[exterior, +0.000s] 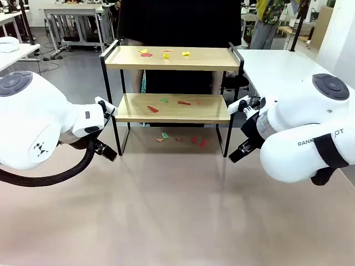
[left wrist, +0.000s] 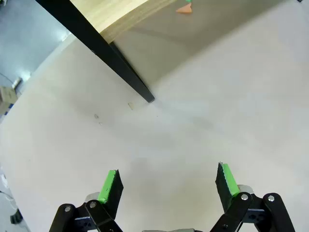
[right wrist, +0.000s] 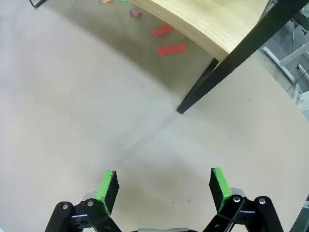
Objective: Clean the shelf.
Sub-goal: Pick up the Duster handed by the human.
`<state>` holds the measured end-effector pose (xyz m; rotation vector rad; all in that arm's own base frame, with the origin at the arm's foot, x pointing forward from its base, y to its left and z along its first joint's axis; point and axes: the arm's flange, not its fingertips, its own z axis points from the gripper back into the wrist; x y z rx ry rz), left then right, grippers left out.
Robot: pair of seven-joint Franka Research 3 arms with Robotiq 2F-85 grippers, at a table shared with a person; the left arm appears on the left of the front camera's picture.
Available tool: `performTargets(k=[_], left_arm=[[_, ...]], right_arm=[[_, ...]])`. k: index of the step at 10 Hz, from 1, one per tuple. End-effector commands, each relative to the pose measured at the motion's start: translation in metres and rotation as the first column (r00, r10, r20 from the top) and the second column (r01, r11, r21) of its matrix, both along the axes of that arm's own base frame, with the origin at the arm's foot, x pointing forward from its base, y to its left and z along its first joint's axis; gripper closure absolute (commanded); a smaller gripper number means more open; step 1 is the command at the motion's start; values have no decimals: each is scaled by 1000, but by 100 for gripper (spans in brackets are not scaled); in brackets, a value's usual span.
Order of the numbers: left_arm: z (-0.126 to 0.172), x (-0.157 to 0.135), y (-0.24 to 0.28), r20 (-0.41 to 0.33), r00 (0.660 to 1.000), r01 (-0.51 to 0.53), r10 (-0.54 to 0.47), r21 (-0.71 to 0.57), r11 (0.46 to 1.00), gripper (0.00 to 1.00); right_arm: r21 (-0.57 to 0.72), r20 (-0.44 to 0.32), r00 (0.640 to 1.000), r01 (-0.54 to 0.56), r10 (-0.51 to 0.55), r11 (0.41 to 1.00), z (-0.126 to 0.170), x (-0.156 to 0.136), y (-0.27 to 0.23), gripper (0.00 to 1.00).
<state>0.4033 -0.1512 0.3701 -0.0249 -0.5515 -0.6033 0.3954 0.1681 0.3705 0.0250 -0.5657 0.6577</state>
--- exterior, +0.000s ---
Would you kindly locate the large white side table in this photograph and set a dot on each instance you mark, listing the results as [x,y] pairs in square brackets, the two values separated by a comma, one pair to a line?
[277,66]

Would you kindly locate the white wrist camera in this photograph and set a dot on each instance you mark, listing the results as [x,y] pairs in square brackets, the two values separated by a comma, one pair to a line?
[109,108]
[235,105]

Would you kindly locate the person in floral shirt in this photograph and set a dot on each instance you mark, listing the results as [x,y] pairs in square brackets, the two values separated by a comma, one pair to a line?
[263,33]

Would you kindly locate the black chair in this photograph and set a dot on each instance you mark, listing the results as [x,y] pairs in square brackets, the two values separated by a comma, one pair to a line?
[235,81]

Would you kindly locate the wooden background table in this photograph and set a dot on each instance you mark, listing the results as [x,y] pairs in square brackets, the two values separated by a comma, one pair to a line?
[288,30]

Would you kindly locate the two-tier wooden black-frame shelf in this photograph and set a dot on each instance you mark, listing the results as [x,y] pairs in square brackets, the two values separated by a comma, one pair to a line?
[194,62]

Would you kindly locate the green paper scrap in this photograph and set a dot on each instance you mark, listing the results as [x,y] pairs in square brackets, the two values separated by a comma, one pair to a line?
[165,135]
[164,99]

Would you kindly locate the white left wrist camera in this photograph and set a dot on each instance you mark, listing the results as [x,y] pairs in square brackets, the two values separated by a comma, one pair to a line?
[109,108]

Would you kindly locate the thick black stand pole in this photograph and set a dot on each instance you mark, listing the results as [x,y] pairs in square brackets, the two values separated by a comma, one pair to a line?
[297,30]

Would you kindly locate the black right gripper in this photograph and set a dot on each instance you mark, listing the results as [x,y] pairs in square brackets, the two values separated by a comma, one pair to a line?
[252,130]

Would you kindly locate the small white side table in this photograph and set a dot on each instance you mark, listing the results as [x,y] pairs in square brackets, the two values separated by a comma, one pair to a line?
[16,54]

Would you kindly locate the white metal frame desk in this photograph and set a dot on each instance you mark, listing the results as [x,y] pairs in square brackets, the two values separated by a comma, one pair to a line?
[69,11]

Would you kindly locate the white lump object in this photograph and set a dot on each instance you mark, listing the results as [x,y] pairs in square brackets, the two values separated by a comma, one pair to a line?
[7,44]

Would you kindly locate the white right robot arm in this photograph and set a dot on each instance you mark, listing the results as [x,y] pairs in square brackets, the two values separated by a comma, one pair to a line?
[299,116]

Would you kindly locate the red paper scrap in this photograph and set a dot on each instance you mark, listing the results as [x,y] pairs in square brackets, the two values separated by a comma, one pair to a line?
[193,140]
[203,143]
[147,55]
[184,103]
[152,109]

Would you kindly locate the thin black stand pole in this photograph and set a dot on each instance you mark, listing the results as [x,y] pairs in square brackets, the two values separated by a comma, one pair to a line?
[27,25]

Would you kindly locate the light brown wooden panel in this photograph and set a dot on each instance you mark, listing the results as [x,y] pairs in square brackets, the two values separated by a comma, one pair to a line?
[321,27]

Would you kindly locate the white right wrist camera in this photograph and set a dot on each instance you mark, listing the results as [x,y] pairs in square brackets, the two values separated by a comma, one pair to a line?
[235,105]

